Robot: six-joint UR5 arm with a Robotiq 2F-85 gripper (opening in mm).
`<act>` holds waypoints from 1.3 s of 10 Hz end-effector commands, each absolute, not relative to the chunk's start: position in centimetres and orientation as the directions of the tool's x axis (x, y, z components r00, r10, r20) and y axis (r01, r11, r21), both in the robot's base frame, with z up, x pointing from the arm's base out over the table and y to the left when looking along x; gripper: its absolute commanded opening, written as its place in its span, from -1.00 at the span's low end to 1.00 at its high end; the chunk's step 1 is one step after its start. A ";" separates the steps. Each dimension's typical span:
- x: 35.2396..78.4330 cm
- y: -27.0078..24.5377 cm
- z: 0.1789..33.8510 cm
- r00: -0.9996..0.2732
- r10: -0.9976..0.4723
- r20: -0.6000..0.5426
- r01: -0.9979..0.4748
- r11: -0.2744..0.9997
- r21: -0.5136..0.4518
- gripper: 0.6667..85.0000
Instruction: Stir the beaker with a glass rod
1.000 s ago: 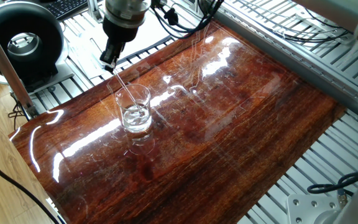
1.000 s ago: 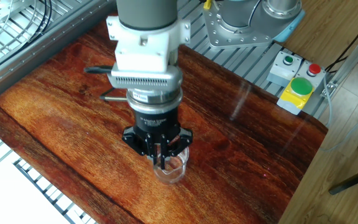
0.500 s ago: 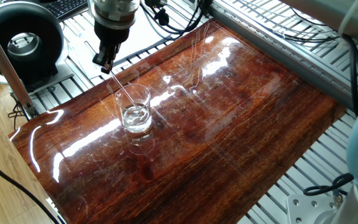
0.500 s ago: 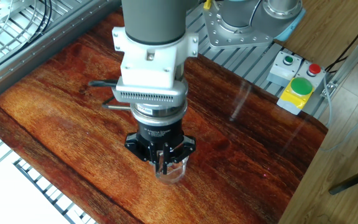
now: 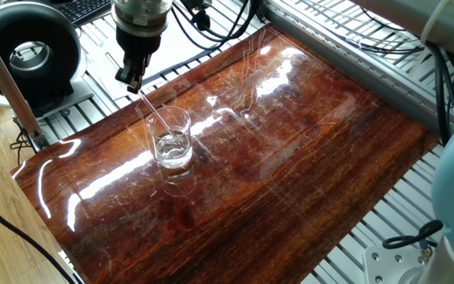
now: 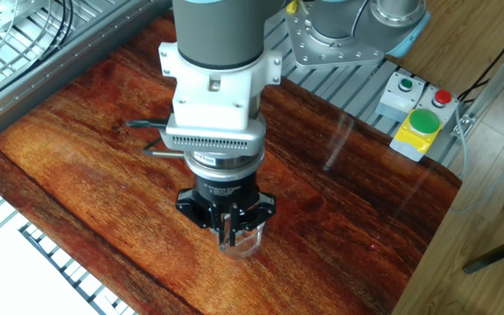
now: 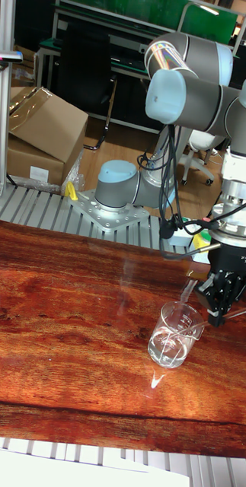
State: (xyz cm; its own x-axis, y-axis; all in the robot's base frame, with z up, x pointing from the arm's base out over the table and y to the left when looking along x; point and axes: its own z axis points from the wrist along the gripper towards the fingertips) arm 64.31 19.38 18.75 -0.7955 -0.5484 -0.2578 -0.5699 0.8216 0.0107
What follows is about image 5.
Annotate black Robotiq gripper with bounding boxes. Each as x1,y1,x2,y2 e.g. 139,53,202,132
115,26,162,95

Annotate black stand knob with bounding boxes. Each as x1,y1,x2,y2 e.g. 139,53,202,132
179,0,212,11

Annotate clear glass stirring rod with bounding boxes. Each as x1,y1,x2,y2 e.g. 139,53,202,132
137,91,180,145

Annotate grey aluminium beam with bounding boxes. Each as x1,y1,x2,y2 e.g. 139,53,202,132
264,0,454,135

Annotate black wire tangle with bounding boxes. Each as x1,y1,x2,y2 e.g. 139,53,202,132
9,118,39,155

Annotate white paper sheet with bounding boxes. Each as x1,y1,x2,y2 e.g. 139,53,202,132
87,15,228,103

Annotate black computer keyboard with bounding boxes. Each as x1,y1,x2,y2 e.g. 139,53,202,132
55,0,114,25

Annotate black floor cable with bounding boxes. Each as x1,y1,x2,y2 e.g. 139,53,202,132
0,190,77,284

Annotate black base cable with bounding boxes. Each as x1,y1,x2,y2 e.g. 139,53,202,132
382,219,444,250

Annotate silver force torque sensor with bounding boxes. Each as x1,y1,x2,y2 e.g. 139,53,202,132
111,0,173,37

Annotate thin black cables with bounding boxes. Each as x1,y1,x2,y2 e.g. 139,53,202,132
289,0,425,54

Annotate black wrist cable bundle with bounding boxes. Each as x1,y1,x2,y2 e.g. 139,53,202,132
170,0,266,51

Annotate aluminium frame post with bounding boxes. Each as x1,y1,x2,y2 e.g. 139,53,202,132
0,15,49,149

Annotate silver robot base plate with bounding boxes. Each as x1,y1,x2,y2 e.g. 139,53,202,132
363,245,429,284

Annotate black cables along arm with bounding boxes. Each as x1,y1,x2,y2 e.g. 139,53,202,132
423,41,454,148

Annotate glossy wood-grain mat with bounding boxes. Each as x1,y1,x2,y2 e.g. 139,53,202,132
10,23,440,284

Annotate clear glass beaker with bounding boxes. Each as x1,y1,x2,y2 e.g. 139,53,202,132
145,105,194,170

